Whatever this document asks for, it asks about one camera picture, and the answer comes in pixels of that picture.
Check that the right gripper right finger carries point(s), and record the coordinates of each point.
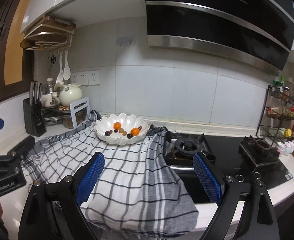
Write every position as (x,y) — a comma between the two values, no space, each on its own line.
(258,219)

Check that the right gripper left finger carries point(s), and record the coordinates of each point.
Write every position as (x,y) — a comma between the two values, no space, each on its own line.
(52,211)

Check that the orange mandarin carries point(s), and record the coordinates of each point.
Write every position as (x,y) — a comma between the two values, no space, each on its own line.
(117,125)
(135,131)

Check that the black knife block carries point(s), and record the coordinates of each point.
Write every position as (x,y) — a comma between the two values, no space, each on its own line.
(32,107)

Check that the steel lidded pot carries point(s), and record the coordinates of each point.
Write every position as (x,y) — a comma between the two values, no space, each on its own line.
(49,97)

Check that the cream ceramic pot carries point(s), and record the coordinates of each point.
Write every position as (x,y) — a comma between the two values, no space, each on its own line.
(70,93)

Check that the white hanging ladle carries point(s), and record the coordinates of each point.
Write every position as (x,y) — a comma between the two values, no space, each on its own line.
(60,75)

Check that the checkered grey white cloth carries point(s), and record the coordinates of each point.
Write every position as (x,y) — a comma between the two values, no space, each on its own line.
(137,192)

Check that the white hanging spoon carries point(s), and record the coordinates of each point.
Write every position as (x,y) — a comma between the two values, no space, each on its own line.
(66,69)

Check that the black scissors hanging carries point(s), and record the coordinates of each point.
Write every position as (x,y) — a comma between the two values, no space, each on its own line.
(52,62)

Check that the black spice rack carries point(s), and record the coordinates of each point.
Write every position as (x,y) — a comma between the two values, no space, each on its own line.
(276,122)

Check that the white scalloped fruit bowl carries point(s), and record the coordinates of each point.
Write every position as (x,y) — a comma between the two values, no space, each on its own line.
(128,122)

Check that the wooden cutting board rack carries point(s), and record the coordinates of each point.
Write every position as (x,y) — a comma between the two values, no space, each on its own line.
(48,34)

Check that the black range hood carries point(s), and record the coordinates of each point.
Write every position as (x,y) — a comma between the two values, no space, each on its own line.
(256,32)

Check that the white wall socket panel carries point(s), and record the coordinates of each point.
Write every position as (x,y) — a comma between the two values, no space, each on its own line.
(89,78)

